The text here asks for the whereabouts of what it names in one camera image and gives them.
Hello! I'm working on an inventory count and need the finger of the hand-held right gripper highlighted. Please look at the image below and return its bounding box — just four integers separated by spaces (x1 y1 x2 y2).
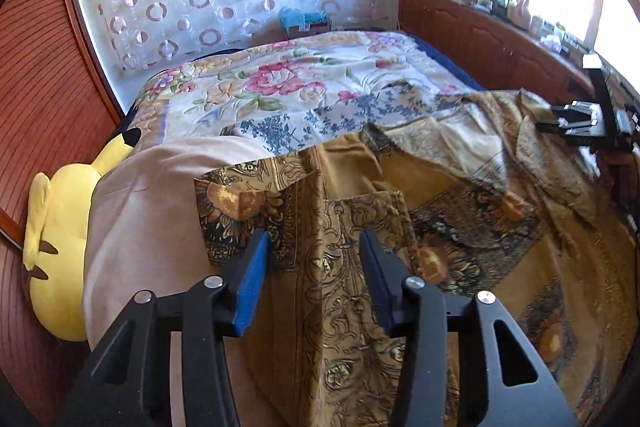
537 119 608 140
550 102 601 120

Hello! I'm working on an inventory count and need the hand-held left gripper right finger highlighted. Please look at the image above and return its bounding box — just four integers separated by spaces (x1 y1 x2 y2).
359 228 581 427

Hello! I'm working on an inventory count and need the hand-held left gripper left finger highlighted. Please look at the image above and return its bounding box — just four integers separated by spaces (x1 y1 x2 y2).
50 229 273 427

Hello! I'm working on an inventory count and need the row of small containers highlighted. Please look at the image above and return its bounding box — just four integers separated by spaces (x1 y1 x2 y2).
480 0 586 55

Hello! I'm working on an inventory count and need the beige blanket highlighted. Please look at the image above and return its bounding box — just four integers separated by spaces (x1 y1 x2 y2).
82 138 273 427

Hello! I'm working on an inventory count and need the golden garment with cream lining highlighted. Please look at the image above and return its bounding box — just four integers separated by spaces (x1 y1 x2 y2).
360 87 640 427

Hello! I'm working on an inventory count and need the wooden cabinet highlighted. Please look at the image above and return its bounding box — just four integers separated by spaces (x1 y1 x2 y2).
397 0 601 108

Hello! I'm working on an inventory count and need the navy bed sheet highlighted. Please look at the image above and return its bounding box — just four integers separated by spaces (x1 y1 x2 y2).
400 32 486 90

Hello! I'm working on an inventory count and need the blue floral white cloth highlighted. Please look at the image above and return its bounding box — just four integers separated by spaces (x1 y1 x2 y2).
235 82 481 158

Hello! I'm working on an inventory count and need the yellow plush toy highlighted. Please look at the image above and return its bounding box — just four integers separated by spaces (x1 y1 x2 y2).
22 127 143 343

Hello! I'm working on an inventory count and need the pink rose floral blanket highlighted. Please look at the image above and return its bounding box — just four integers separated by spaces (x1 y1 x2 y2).
132 31 471 148

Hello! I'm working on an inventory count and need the teal packet pile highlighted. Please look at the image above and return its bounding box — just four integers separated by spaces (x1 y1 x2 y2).
279 7 331 38

